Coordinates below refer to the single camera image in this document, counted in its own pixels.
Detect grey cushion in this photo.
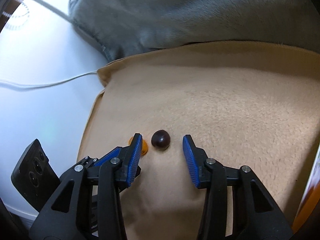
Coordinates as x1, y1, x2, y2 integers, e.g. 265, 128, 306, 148
69, 0, 319, 61

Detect small orange kumquat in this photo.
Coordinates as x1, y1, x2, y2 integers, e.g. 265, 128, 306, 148
128, 137, 149, 156

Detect beige fleece blanket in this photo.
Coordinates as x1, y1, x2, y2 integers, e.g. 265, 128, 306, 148
78, 42, 319, 239

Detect white cable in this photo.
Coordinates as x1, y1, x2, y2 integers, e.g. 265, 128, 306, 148
0, 70, 99, 90

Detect dark cherry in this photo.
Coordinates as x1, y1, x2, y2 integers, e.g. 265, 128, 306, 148
151, 129, 171, 151

